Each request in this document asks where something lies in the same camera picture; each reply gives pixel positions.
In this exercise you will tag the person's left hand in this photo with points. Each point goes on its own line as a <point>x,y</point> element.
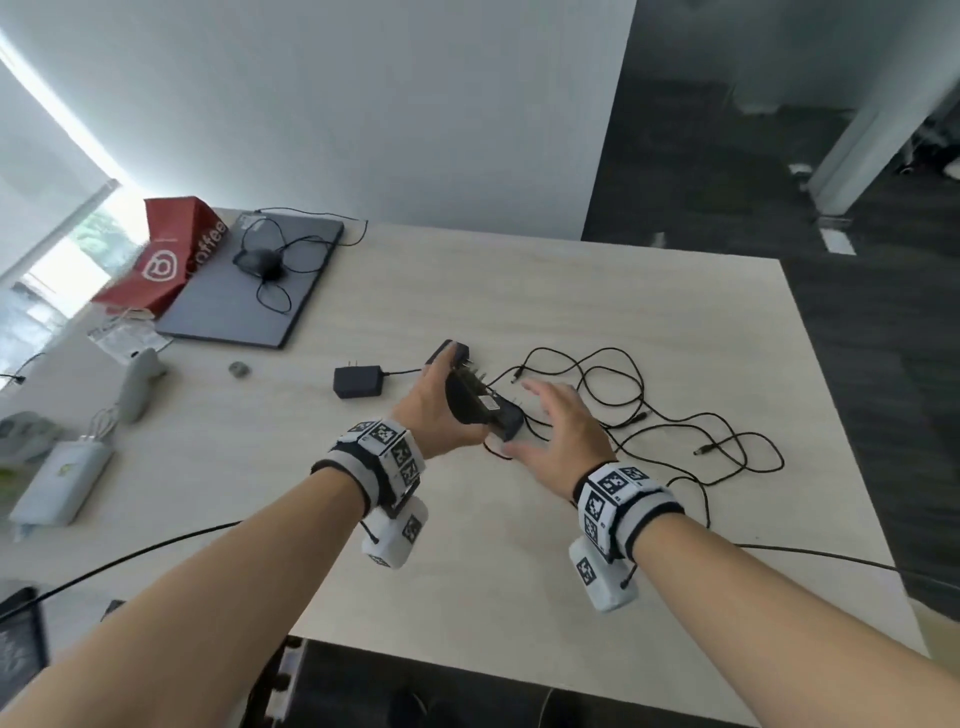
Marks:
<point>424,416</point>

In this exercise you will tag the person's right hand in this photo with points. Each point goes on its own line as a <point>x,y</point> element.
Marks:
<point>566,450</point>

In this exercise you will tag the person's right thumb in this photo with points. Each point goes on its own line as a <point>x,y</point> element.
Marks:
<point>521,450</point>

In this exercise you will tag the person's left thumb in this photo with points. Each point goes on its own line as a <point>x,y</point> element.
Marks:
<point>471,435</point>

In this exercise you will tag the black power adapter with label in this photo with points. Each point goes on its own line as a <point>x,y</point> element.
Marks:
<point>487,409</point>

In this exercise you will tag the person's left forearm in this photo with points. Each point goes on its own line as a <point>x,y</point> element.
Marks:
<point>202,607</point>

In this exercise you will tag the person's right forearm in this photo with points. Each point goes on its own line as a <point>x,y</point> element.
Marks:
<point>787,637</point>

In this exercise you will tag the left wristband with marker tiles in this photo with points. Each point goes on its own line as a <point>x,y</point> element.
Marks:
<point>382,457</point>

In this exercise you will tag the wristband with marker tiles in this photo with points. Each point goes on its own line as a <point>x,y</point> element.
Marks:
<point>382,457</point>
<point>619,506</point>

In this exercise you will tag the right wristband with marker tiles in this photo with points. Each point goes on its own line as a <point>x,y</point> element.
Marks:
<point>619,506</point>

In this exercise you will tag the small grey round cap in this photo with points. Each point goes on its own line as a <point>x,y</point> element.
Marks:
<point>239,370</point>

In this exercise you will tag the black chair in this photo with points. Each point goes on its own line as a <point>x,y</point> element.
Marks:
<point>420,686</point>

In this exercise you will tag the grey closed laptop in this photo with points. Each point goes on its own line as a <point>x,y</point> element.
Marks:
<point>247,292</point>

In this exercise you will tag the grey handheld controller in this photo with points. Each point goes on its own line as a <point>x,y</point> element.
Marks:
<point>139,386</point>

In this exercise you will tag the red paper bag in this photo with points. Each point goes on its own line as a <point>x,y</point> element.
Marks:
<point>161,259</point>

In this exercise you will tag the white paper receipt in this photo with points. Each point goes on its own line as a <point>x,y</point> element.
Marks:
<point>124,339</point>

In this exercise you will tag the white box device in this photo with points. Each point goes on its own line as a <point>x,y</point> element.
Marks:
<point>64,480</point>

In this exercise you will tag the grey green pouch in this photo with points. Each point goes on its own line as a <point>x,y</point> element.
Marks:
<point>26,435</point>

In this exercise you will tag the black tablet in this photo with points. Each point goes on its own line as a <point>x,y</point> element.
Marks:
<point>19,645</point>

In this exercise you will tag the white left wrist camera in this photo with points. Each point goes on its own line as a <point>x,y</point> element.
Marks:
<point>396,534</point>

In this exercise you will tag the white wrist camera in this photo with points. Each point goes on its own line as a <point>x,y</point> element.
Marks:
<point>396,534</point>
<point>600,577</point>

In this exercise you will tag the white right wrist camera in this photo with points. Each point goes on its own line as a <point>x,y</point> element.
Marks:
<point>600,577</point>

